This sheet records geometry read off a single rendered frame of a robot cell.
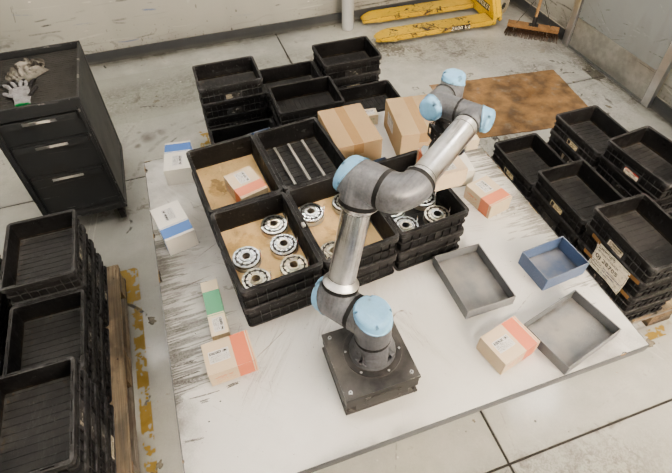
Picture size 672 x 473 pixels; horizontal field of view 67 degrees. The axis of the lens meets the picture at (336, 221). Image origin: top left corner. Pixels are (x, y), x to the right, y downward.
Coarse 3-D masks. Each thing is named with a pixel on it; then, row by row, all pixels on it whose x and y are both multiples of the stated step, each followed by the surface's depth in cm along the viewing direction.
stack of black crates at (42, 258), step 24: (48, 216) 236; (72, 216) 236; (24, 240) 239; (48, 240) 240; (72, 240) 226; (24, 264) 230; (48, 264) 230; (72, 264) 216; (96, 264) 255; (0, 288) 208; (24, 288) 211; (48, 288) 217; (72, 288) 221; (96, 288) 242
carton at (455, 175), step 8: (416, 160) 189; (456, 160) 180; (448, 168) 177; (456, 168) 177; (464, 168) 177; (448, 176) 177; (456, 176) 178; (464, 176) 180; (440, 184) 178; (448, 184) 180; (456, 184) 181
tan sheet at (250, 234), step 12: (240, 228) 198; (252, 228) 198; (288, 228) 198; (228, 240) 194; (240, 240) 194; (252, 240) 194; (264, 240) 194; (264, 252) 190; (300, 252) 189; (264, 264) 186; (276, 264) 186; (240, 276) 182; (276, 276) 182
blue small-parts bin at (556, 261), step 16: (560, 240) 203; (528, 256) 201; (544, 256) 203; (560, 256) 203; (576, 256) 198; (528, 272) 197; (544, 272) 198; (560, 272) 198; (576, 272) 194; (544, 288) 192
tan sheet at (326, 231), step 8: (320, 200) 208; (328, 200) 208; (328, 208) 205; (328, 216) 202; (336, 216) 202; (320, 224) 199; (328, 224) 199; (336, 224) 199; (312, 232) 196; (320, 232) 196; (328, 232) 196; (336, 232) 196; (368, 232) 196; (376, 232) 196; (320, 240) 193; (328, 240) 193; (368, 240) 193; (376, 240) 193
